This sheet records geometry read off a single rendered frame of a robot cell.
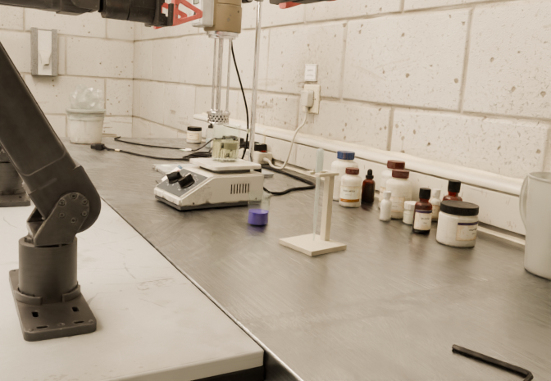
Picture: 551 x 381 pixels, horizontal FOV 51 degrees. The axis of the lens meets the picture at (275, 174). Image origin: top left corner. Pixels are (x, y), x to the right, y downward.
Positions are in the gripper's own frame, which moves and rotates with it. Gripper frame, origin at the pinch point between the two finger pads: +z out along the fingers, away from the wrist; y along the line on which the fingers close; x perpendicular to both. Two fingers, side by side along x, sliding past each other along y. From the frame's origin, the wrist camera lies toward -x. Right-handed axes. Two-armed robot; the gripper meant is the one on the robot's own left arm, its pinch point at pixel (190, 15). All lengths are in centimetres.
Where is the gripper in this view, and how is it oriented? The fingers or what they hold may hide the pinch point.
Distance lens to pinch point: 136.5
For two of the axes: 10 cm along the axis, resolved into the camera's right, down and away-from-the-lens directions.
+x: -0.7, 9.9, 1.5
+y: -4.8, -1.7, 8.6
